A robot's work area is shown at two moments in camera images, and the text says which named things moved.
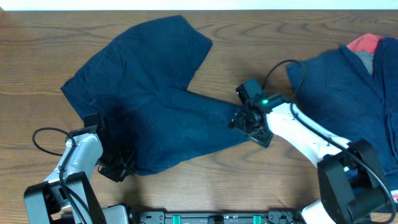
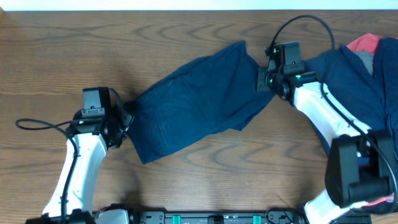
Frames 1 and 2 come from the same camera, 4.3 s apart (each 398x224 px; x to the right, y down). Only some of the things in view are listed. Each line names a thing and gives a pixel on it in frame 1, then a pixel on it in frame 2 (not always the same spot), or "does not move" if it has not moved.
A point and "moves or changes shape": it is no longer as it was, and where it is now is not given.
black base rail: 217,216 does not move
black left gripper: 120,174 to 127,120
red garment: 367,42 does not move
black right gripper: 237,121 to 266,74
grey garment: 367,59 does not move
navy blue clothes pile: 337,91 does not move
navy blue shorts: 137,86 moves or changes shape
